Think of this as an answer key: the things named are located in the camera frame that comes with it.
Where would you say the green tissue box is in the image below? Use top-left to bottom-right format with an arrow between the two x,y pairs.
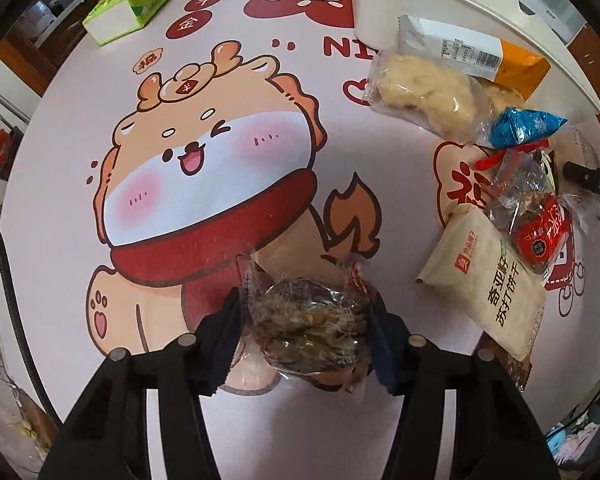
81,0 -> 179,47

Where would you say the clear red-tipped nut packet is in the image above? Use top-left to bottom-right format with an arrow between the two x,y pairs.
476,141 -> 562,233

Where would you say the white plastic bin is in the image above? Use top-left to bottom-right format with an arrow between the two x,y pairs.
352,0 -> 600,123

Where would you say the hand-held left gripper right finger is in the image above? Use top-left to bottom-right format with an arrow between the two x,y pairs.
366,290 -> 562,480

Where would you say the black cable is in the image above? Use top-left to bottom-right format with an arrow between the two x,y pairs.
0,199 -> 63,427

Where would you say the white orange snack packet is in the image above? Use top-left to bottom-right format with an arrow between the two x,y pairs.
398,14 -> 552,107

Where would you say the red plastic item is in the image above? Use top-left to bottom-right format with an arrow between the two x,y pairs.
0,127 -> 24,179

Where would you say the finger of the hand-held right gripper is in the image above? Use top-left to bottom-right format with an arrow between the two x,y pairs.
563,160 -> 600,194

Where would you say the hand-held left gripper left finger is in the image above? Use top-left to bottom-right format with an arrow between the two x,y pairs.
37,286 -> 246,480

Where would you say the blue snack packet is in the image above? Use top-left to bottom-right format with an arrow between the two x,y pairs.
487,106 -> 569,150

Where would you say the dark brown snack packet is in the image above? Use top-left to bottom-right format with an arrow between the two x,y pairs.
484,334 -> 534,394

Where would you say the clear packet pale cake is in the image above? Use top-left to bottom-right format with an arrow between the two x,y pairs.
362,50 -> 497,144

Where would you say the clear packet brown nut snack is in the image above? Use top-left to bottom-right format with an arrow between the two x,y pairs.
235,252 -> 376,393

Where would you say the beige cracker packet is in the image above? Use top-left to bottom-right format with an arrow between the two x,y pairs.
416,203 -> 549,362

